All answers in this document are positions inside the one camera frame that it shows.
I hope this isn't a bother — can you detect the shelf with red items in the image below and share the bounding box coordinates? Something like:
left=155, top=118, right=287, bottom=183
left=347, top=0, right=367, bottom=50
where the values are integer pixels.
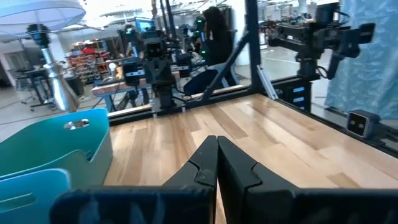
left=65, top=40, right=111, bottom=85

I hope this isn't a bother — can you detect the white aluminium rail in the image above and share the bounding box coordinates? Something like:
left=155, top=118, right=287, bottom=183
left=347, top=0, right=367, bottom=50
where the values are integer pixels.
left=256, top=64, right=280, bottom=101

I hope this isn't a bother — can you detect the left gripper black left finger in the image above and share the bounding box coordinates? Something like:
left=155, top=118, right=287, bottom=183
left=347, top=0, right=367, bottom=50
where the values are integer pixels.
left=164, top=135, right=219, bottom=189

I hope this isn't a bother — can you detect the black box with blue lights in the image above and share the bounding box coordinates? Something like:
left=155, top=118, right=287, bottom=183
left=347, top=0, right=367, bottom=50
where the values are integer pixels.
left=278, top=77, right=313, bottom=113

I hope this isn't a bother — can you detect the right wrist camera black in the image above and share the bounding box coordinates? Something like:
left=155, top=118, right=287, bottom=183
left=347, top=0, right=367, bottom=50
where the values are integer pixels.
left=145, top=37, right=165, bottom=60

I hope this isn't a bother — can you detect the wooden workbench with blue legs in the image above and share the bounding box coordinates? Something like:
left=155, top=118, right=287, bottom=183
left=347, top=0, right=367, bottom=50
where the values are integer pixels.
left=91, top=70, right=183, bottom=113

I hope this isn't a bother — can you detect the black trash can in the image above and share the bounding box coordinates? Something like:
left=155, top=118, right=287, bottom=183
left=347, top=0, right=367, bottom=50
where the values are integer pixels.
left=66, top=75, right=85, bottom=97

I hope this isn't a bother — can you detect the silver lamp stand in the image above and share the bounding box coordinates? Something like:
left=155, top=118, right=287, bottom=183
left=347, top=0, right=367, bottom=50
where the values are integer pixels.
left=26, top=24, right=81, bottom=113

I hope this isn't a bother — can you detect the blue chair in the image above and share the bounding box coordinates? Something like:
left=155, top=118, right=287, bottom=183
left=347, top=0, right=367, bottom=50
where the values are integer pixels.
left=182, top=62, right=240, bottom=96

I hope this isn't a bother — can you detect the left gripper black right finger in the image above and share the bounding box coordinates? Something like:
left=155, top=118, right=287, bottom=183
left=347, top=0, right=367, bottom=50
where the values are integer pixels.
left=218, top=136, right=298, bottom=224

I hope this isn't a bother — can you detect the green plastic bin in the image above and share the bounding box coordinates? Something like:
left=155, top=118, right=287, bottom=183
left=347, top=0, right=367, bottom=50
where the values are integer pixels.
left=0, top=108, right=114, bottom=189

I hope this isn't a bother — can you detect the computer monitor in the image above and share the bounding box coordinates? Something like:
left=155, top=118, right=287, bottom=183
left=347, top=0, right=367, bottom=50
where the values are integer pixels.
left=134, top=17, right=156, bottom=33

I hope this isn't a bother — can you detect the white lamp shade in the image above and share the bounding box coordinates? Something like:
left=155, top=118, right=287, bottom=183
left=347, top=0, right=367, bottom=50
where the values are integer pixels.
left=0, top=0, right=87, bottom=35

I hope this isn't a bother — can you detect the person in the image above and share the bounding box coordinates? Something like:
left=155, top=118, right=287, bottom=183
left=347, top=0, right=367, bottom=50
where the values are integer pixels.
left=201, top=6, right=234, bottom=67

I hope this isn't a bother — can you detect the grey table-level camera box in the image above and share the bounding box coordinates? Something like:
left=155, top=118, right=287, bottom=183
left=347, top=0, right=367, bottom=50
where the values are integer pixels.
left=346, top=109, right=382, bottom=140

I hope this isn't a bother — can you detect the black cart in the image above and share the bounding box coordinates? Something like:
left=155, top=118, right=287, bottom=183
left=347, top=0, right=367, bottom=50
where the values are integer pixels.
left=15, top=67, right=57, bottom=112

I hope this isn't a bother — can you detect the blue curtain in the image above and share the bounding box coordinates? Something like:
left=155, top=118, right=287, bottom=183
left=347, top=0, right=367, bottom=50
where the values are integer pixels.
left=324, top=0, right=398, bottom=121

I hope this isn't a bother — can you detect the black metal rig frame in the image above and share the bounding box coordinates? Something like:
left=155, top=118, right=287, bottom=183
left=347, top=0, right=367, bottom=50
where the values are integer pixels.
left=107, top=0, right=398, bottom=158

